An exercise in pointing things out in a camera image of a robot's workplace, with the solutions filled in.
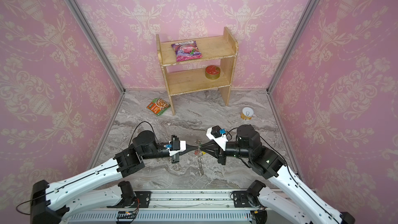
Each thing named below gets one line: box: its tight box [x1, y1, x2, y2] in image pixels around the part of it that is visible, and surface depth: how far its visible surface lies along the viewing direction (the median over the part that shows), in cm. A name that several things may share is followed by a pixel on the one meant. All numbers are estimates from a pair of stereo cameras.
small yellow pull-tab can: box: [240, 106, 254, 121], surface depth 103 cm
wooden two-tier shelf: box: [155, 26, 239, 116], surface depth 87 cm
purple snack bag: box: [171, 40, 203, 63], surface depth 77 cm
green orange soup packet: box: [146, 97, 171, 116], surface depth 111 cm
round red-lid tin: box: [204, 65, 221, 80], surface depth 100 cm
